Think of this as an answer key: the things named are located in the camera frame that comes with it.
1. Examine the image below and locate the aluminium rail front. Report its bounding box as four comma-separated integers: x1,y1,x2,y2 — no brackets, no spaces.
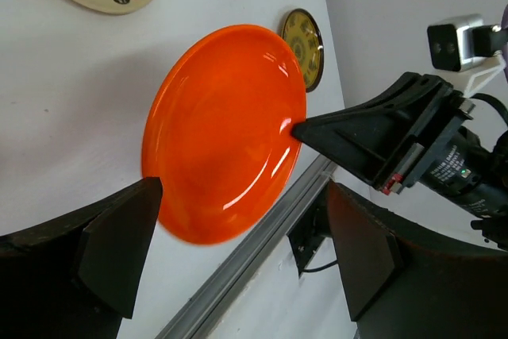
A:
157,156,337,338

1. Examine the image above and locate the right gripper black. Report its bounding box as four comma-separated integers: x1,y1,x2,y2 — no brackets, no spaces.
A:
291,72,483,196

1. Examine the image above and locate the yellow brown patterned plate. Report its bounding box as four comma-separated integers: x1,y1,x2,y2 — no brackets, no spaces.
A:
280,8,325,93

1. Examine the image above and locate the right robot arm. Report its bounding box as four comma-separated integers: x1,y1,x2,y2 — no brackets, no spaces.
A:
291,72,507,249

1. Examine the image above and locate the orange plate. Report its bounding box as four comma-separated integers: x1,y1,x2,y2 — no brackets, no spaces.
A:
141,25,306,245

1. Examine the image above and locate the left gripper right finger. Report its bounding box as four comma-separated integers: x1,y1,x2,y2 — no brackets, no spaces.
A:
326,182,507,338

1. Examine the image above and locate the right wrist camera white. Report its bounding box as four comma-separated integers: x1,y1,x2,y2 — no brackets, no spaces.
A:
426,13,508,98

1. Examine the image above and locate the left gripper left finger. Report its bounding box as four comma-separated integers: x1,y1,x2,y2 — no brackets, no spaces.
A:
1,177,163,338

